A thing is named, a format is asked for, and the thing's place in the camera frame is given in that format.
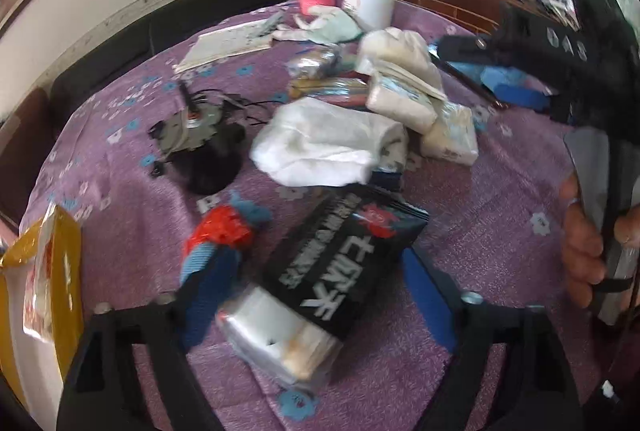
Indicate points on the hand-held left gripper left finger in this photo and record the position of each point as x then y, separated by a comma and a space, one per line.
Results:
202, 306

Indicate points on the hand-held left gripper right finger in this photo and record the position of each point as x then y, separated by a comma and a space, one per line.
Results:
425, 296

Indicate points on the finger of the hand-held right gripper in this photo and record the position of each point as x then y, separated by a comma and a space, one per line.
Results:
525, 97
465, 47

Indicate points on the white tissue packets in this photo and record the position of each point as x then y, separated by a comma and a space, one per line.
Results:
400, 48

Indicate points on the blue knit sock red wrap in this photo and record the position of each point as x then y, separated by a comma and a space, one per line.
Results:
220, 231

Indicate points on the pale tissue packet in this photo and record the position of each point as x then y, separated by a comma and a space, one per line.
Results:
400, 101

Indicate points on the black tissue packet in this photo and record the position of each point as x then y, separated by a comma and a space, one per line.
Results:
340, 256

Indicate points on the yellow cardboard box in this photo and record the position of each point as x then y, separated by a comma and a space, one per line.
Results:
65, 271

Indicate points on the blue white tissue packet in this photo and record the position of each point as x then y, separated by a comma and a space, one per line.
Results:
315, 63

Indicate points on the white towel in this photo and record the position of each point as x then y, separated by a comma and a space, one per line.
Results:
320, 136

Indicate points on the person's right hand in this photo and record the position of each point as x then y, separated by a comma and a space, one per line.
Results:
580, 251

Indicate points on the white work glove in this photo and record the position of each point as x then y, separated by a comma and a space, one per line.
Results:
330, 23

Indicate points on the bag of coloured tubes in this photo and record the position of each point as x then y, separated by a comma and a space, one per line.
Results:
335, 91

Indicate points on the purple floral tablecloth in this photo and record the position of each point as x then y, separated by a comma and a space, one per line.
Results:
125, 191

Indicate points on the plastic bag with red print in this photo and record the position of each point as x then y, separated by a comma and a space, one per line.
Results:
42, 281

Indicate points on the black motor with gear plate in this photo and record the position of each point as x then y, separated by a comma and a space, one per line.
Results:
200, 136

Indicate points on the white paper booklet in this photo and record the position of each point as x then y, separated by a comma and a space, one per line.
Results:
230, 41

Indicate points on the brown wooden chair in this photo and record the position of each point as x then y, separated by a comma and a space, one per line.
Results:
25, 136

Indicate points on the black sofa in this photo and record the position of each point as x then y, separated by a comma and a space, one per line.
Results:
165, 31

